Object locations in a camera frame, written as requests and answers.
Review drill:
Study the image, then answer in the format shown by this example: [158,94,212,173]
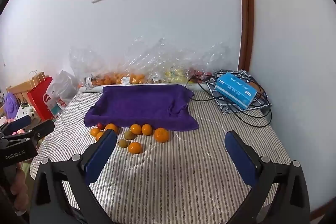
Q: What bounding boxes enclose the person's left hand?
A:
[10,163,29,211]

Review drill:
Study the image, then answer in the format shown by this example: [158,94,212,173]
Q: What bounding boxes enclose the black cables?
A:
[184,70,273,128]

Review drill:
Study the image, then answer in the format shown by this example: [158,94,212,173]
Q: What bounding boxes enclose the brown wooden door frame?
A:
[234,0,255,75]

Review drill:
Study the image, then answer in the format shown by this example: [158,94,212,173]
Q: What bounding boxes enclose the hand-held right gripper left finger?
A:
[29,130,118,224]

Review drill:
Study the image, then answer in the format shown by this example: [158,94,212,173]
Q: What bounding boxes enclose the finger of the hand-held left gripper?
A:
[0,115,32,135]
[0,120,55,143]

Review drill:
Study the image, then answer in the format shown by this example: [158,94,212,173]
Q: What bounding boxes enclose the purple plush toy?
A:
[3,93,20,119]

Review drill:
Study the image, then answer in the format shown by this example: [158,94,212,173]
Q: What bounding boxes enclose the striped bed sheet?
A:
[29,90,292,224]

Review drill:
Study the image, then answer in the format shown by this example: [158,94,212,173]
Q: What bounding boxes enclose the purple towel-lined tray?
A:
[84,84,199,132]

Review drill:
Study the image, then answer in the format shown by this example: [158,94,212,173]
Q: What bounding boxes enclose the white spotted plush toy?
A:
[14,103,42,126]

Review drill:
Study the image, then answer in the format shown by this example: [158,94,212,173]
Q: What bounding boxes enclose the red paper bag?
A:
[26,76,57,122]

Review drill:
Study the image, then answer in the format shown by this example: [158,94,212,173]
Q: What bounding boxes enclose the large orange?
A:
[154,127,170,143]

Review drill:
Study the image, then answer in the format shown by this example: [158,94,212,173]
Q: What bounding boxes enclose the clear bag of carrots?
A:
[69,47,105,88]

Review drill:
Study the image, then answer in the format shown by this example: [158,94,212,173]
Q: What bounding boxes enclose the blue tissue box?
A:
[215,72,258,110]

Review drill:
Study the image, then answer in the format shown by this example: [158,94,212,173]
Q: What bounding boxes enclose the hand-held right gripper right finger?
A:
[224,131,311,224]

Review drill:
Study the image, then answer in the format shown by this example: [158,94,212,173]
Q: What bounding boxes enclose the black white patterned cloth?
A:
[206,70,268,115]

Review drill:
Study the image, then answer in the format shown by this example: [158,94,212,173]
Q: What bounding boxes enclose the clear bag of oranges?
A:
[102,35,163,86]

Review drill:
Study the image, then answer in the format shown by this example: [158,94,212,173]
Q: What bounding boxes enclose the white plastic bag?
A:
[49,70,79,117]

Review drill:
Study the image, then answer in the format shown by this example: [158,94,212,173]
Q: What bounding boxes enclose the brown paper bag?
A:
[7,71,45,104]

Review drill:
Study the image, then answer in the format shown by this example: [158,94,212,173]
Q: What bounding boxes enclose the clear bag of red fruit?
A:
[189,42,237,83]

